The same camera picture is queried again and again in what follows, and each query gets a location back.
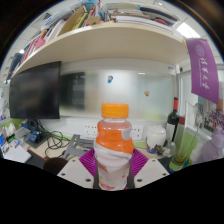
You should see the green translucent cup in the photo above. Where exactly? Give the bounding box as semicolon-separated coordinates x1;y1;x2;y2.
168;132;200;173

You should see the grey metal stand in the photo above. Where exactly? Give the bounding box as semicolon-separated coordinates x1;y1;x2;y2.
62;133;96;160

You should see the white ceramic jar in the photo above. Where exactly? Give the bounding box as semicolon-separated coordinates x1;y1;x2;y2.
145;124;167;155

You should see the dark wine bottle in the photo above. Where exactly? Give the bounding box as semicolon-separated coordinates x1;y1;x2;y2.
165;96;181;148

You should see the purple hanging flag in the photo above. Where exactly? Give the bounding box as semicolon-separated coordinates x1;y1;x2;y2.
185;38;221;105

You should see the white open notebook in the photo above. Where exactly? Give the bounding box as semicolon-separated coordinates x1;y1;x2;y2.
1;142;33;165

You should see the rectangular ceiling light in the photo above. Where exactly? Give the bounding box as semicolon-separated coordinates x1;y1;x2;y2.
175;21;202;40

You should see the blue small device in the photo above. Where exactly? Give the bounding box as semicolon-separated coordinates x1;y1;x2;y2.
27;130;43;144

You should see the orange-capped drink bottle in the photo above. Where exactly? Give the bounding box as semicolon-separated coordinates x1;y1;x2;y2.
92;102;136;192

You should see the pale purple figurine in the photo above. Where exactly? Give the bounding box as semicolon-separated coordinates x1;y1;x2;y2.
199;127;224;162

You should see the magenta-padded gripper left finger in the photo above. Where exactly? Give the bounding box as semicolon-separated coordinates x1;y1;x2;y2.
56;148;98;190

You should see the black computer monitor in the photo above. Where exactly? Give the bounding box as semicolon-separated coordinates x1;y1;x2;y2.
8;60;63;121

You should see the white wall power strip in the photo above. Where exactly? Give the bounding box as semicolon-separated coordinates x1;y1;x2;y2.
82;123;145;141

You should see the dark brown round cup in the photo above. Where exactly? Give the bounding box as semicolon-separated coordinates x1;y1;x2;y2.
42;157;70;176

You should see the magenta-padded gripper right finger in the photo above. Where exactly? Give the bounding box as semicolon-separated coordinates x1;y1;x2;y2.
128;148;171;190

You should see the wooden shelf with books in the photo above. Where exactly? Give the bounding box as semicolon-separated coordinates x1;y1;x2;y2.
4;0;192;85

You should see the black tangled cable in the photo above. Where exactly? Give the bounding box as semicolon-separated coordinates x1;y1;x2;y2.
37;120;72;159

